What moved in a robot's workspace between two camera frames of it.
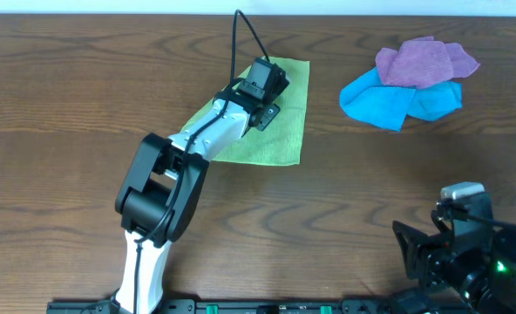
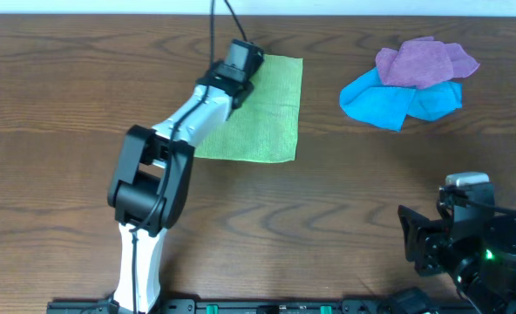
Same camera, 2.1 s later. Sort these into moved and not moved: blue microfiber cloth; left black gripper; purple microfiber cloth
Moved: left black gripper
Not moved: purple microfiber cloth; blue microfiber cloth
